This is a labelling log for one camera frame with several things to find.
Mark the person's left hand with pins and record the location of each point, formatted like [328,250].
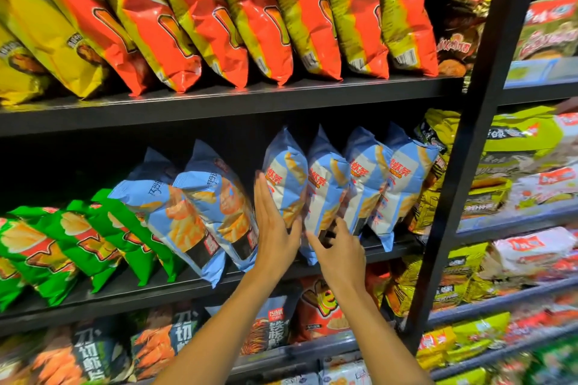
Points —
[275,249]

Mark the person's right hand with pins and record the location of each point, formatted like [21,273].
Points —
[341,263]

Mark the row of orange chip bags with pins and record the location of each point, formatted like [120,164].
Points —
[321,308]

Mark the dark shrimp chip bags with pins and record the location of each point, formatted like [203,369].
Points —
[81,358]
[266,326]
[167,340]

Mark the black metal shelf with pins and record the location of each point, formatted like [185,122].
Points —
[226,100]

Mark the noodle packets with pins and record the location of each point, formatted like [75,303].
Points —
[551,312]
[524,132]
[551,28]

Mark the row of green snack bags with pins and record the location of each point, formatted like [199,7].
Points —
[54,245]

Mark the row of orange snack bags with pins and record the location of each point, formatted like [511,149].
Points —
[181,28]

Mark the tan snack bag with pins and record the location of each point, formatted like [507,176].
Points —
[18,362]

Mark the person's left forearm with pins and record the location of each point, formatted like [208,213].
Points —
[217,335]

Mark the person's right forearm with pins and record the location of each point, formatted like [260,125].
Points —
[384,349]

